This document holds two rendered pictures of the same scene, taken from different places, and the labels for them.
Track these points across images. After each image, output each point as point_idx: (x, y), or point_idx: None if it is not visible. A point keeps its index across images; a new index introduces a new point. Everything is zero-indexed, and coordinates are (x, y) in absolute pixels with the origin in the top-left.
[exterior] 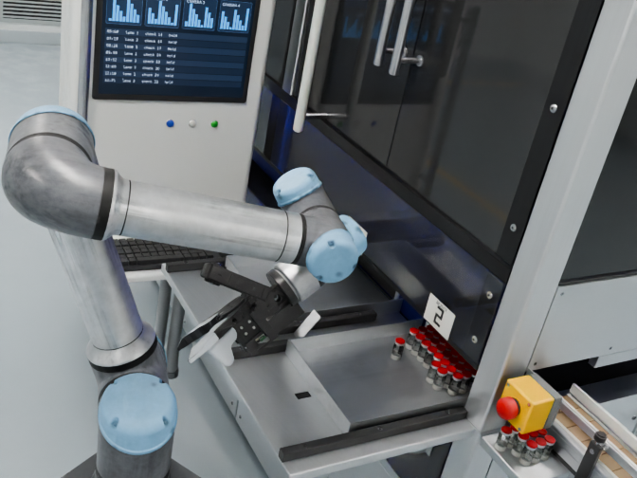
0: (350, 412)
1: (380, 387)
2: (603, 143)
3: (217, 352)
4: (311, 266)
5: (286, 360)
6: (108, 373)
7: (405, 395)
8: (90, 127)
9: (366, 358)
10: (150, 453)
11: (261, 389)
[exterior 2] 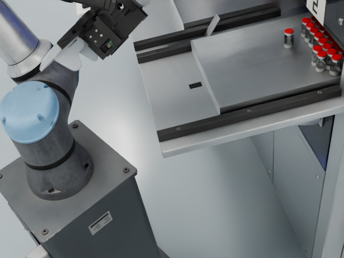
0: (231, 97)
1: (265, 73)
2: None
3: (63, 60)
4: None
5: (191, 58)
6: (18, 82)
7: (286, 78)
8: None
9: (260, 49)
10: (37, 142)
11: (162, 83)
